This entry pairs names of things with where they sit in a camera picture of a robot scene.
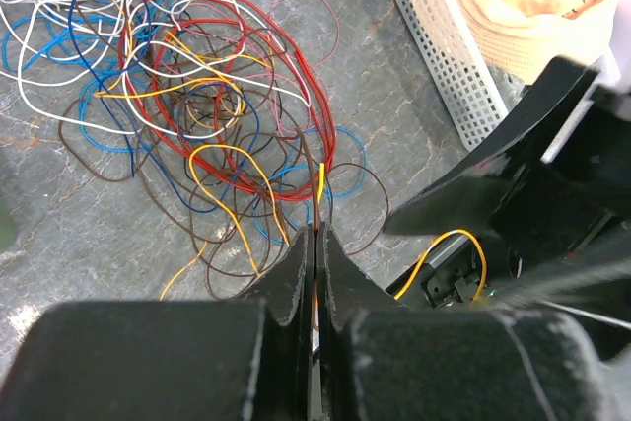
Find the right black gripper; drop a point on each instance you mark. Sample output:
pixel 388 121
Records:
pixel 566 146

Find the white perforated basket right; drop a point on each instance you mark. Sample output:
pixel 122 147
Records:
pixel 476 95

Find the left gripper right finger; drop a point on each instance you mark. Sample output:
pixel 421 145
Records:
pixel 379 360

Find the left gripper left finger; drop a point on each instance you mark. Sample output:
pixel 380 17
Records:
pixel 247 358

